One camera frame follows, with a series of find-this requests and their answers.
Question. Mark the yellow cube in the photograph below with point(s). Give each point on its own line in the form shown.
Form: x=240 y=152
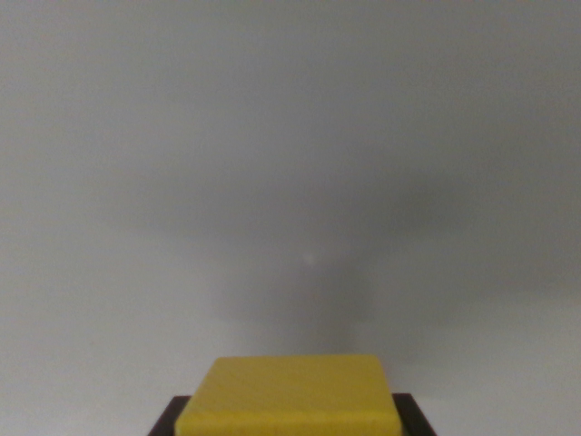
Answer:
x=290 y=395

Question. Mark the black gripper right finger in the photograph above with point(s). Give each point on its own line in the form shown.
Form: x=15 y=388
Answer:
x=414 y=415

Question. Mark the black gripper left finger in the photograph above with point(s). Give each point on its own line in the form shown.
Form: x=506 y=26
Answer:
x=169 y=418

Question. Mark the grey plastic bin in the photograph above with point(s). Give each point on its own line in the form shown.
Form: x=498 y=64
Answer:
x=290 y=181

